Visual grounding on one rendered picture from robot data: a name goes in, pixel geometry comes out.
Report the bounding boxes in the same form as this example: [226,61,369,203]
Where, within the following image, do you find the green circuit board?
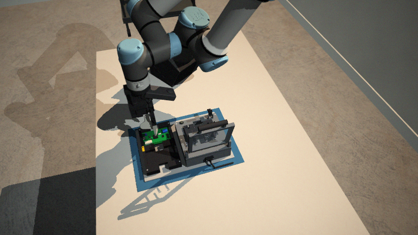
[142,127,171,146]

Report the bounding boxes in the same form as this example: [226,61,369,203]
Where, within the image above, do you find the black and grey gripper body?
[123,84,155,118]

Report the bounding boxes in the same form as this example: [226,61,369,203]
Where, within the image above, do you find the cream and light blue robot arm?
[117,0,274,101]

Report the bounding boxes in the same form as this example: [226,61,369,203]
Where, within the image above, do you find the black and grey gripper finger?
[140,107,158,136]

